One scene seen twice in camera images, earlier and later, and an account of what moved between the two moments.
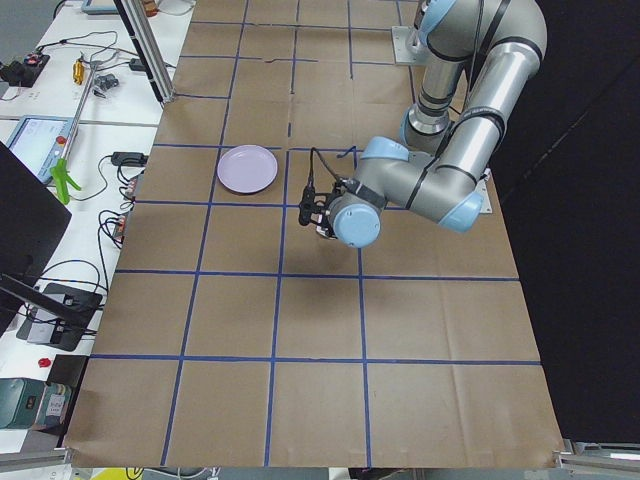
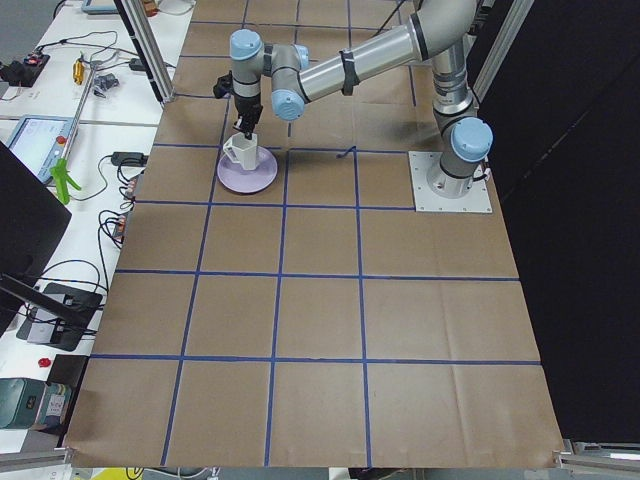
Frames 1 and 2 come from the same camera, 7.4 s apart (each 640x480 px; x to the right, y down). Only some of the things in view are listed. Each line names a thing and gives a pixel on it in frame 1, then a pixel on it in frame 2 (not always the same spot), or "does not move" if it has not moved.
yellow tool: [78, 72] does not move
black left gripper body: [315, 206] to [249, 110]
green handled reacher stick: [60, 170] does not move
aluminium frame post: [150, 56] does not move
